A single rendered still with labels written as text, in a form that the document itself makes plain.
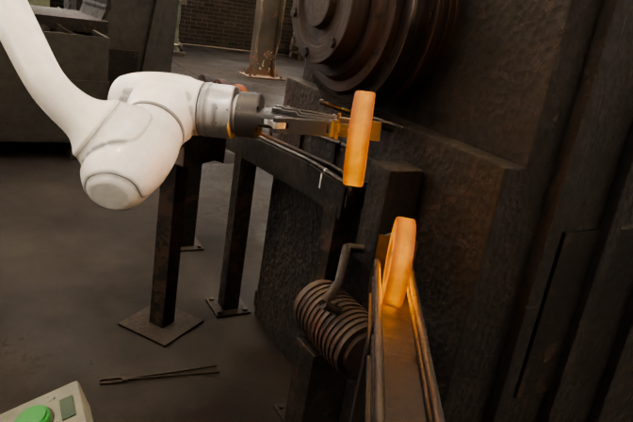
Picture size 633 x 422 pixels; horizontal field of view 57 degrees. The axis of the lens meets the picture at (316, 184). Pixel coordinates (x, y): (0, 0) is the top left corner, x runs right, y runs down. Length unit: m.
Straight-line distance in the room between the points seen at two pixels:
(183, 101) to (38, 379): 1.13
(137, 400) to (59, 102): 1.08
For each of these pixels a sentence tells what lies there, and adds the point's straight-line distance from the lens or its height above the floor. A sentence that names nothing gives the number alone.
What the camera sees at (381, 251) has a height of 0.69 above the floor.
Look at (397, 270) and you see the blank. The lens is 0.95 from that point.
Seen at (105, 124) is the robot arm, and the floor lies 0.91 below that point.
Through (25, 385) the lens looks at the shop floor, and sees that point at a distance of 1.86.
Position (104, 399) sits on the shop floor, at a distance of 1.79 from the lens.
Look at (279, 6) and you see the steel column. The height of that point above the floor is 1.01.
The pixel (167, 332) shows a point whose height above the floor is 0.01.
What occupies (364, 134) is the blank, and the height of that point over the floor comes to 0.93.
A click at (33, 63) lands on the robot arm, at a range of 0.90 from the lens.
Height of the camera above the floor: 1.11
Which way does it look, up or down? 17 degrees down
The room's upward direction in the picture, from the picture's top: 9 degrees clockwise
